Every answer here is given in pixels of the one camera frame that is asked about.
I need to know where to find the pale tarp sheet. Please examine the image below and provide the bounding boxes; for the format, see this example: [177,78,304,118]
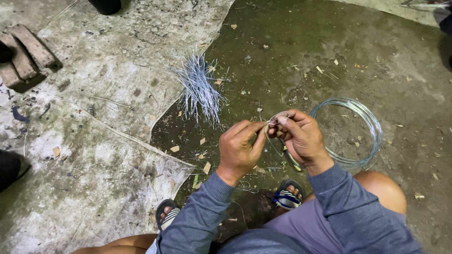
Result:
[330,0,452,29]

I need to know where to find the black yellow handled pliers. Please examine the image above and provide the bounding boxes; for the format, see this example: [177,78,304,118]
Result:
[280,138,303,173]

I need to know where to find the long thin bamboo strip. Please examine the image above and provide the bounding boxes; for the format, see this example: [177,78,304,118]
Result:
[35,87,195,167]

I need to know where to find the person's striped sandal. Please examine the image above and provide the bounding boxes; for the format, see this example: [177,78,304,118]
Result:
[271,179,305,211]
[155,198,182,232]

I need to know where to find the person's right leg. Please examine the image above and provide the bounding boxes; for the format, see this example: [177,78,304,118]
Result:
[303,171,408,215]

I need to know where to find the coil of silver wire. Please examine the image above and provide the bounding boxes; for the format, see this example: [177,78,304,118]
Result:
[310,98,383,171]

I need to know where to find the thin silver wire piece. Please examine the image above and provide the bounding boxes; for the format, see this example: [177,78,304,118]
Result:
[265,111,291,157]

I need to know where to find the black round container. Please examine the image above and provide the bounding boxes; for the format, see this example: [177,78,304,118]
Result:
[87,0,122,16]

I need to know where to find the person's left leg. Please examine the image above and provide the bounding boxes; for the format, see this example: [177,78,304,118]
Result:
[71,233,158,254]

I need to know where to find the person's right striped sandal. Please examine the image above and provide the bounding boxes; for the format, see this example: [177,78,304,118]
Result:
[271,179,305,211]

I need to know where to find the reddish brown brick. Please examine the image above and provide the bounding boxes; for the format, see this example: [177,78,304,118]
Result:
[0,62,24,89]
[9,24,56,68]
[0,32,39,80]

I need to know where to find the bent wire loops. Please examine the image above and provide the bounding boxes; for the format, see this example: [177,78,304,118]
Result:
[234,181,259,194]

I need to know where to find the person's leg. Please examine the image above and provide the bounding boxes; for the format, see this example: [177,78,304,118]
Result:
[71,233,158,254]
[303,171,408,215]

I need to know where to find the purple shorts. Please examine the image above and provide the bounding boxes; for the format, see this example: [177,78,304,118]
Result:
[263,198,407,254]

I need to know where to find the grey worn tarp sheet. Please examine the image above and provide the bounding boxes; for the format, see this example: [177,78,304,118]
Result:
[0,0,236,254]

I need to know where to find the person's left hand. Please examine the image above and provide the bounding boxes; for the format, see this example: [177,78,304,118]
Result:
[216,120,269,187]

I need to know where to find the person's left striped sandal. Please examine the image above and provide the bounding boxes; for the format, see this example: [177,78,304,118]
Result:
[155,198,182,232]

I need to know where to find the pile of cut wire pieces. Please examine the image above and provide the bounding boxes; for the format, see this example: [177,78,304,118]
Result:
[169,52,231,127]

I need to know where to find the blue grey sweater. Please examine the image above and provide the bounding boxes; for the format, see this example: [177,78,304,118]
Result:
[216,228,308,254]

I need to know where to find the person's right hand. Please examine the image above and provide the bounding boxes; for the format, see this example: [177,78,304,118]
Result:
[267,109,335,176]

